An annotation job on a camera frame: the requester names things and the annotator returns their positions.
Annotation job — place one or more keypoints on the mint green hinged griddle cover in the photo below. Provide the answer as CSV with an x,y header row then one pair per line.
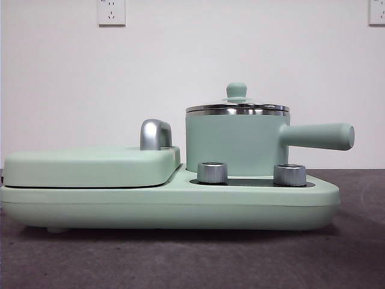
x,y
90,168

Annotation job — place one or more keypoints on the black control panel strip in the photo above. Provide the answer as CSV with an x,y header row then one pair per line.
x,y
249,182

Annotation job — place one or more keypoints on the mint green breakfast machine base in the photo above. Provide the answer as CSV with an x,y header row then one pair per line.
x,y
270,207

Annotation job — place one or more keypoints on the white wall socket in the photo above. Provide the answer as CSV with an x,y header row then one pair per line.
x,y
377,13
112,13

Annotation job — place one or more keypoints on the silver control knob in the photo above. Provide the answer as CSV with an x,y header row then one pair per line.
x,y
212,173
289,175

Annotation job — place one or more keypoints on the glass lid with green knob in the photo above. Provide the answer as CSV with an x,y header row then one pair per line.
x,y
236,90

